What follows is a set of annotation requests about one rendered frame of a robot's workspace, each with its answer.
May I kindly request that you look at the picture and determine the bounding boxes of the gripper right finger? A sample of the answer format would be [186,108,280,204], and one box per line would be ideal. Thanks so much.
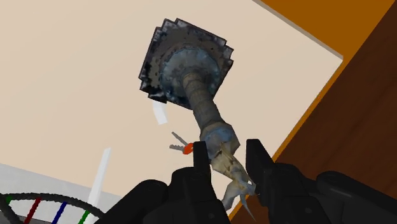
[245,138,397,224]

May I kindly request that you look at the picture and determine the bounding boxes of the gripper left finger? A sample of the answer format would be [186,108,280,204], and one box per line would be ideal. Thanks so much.
[94,141,231,224]

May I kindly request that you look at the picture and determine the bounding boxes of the keys with orange tag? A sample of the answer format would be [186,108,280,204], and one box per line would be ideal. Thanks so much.
[169,131,194,155]

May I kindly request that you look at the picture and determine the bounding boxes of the white flat strip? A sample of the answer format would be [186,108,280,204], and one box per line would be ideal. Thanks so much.
[151,100,169,125]

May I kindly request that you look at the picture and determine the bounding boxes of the white long stick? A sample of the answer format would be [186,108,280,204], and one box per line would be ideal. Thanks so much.
[83,147,112,224]

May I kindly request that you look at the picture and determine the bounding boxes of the brown wooden furniture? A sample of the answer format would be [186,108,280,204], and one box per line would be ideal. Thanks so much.
[228,0,397,224]

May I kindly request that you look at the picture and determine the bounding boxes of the grey figure on dark base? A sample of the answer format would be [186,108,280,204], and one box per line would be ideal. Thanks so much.
[138,18,258,221]

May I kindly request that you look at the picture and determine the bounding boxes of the black hoop with coloured bands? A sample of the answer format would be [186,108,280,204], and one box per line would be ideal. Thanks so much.
[0,193,105,224]

